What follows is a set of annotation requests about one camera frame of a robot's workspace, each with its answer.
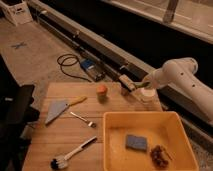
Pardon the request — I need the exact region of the green pepper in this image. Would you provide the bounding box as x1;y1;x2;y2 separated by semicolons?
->
135;82;150;89

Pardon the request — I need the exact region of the blue sponge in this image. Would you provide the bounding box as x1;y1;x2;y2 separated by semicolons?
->
125;135;147;151

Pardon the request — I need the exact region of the white dish brush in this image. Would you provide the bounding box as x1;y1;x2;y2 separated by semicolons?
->
50;136;97;170

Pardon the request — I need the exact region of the white paper cup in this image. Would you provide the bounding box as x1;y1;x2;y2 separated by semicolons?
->
141;88;156;102

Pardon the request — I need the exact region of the small metal fork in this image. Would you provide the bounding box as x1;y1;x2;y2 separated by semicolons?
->
70;112;96;128

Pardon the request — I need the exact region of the scraper with yellow handle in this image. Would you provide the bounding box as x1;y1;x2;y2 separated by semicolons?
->
45;96;87;125

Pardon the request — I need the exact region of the brown scrubber clump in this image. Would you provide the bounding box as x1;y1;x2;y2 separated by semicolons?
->
150;145;171;169

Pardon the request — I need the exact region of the white storage box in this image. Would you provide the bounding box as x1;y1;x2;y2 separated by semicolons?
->
0;0;33;26

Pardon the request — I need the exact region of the blue power box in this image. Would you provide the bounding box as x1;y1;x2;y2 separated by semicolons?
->
80;59;105;82

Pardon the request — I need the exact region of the metal rail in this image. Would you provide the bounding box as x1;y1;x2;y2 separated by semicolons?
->
26;0;213;141

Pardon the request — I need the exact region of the yellow plastic bin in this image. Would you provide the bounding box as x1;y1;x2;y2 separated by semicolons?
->
102;110;200;171

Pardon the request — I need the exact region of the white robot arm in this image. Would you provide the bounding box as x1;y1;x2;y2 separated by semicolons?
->
142;57;213;120

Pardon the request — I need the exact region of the spice jar orange lid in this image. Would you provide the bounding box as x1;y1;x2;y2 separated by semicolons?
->
96;84;108;102

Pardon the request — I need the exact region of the black chair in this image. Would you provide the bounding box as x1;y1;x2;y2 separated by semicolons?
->
0;54;40;171

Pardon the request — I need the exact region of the wooden block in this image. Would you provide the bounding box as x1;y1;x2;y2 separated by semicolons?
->
119;74;136;91

